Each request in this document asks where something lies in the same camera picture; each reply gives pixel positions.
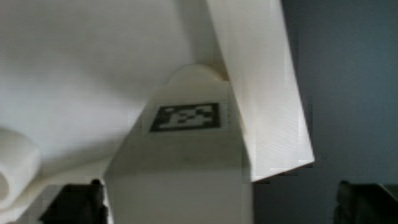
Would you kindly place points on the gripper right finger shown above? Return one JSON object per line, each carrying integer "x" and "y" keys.
{"x": 366, "y": 203}

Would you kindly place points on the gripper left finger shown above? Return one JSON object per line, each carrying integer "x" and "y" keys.
{"x": 69, "y": 204}

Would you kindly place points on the white square table top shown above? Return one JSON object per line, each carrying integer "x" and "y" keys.
{"x": 89, "y": 54}

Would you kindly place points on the white table leg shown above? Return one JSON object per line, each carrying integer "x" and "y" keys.
{"x": 178, "y": 177}

